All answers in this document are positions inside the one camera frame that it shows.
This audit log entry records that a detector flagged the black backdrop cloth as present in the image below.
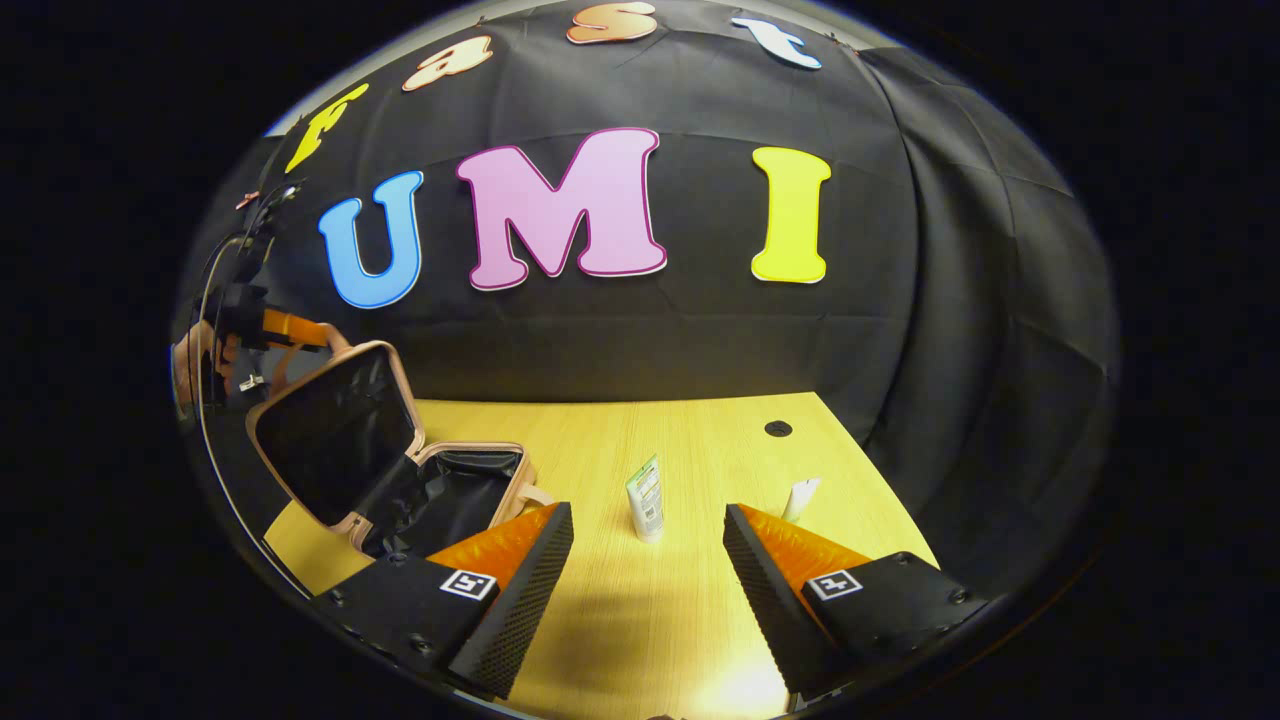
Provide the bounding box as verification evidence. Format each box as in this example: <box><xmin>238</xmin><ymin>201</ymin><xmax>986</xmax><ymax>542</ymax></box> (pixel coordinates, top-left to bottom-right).
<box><xmin>175</xmin><ymin>0</ymin><xmax>1119</xmax><ymax>591</ymax></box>

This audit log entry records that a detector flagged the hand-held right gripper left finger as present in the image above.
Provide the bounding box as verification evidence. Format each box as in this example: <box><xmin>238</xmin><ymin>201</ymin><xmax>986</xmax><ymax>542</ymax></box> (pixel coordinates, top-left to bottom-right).
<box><xmin>308</xmin><ymin>502</ymin><xmax>575</xmax><ymax>699</ymax></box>

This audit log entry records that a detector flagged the pink suitcase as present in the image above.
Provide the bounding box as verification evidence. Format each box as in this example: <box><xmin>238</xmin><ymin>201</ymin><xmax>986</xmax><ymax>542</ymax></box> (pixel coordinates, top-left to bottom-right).
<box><xmin>245</xmin><ymin>340</ymin><xmax>556</xmax><ymax>561</ymax></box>

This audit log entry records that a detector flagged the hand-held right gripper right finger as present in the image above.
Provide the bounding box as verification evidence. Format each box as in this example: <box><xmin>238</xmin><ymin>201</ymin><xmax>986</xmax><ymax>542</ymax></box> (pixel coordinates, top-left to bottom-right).
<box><xmin>722</xmin><ymin>503</ymin><xmax>991</xmax><ymax>698</ymax></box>

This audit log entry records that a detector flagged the white green skincare tube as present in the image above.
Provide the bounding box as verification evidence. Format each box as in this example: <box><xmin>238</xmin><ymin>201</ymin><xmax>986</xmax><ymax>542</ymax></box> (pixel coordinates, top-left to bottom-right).
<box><xmin>625</xmin><ymin>455</ymin><xmax>666</xmax><ymax>544</ymax></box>

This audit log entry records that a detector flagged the black cable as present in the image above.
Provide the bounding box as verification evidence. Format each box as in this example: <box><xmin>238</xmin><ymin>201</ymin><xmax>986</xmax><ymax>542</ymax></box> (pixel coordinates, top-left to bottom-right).
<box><xmin>195</xmin><ymin>232</ymin><xmax>301</xmax><ymax>596</ymax></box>

